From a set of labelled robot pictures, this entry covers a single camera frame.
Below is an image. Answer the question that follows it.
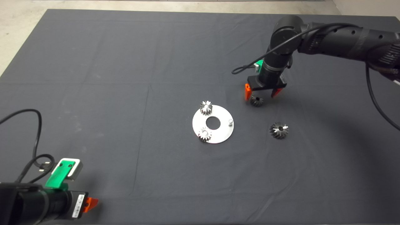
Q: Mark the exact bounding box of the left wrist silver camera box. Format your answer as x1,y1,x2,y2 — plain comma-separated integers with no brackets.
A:
58,158,83,182

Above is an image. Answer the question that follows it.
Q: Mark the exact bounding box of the left wrist green camera mount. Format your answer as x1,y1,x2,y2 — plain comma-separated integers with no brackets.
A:
45,160,75,191

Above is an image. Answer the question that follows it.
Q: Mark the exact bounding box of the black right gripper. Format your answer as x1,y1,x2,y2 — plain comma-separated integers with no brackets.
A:
245,62,290,101

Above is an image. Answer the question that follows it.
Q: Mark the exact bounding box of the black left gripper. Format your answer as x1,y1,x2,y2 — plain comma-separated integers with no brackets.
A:
43,188,99,224

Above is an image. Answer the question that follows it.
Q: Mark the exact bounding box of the small shiny steel gear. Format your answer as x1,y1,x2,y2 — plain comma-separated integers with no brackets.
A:
200,100,213,115
198,127,212,142

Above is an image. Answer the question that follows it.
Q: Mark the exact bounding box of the dark grey table cloth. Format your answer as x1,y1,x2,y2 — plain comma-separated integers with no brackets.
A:
0,9,400,225

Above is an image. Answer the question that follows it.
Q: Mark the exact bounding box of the large steel gear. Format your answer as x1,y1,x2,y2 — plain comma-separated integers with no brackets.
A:
269,122,289,139

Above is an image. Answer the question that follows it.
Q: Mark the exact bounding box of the round steel plate with hole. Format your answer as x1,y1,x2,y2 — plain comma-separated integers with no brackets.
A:
192,105,235,144

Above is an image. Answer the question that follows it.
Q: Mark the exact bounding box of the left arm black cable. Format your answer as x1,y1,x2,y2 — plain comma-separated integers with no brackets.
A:
0,109,55,185

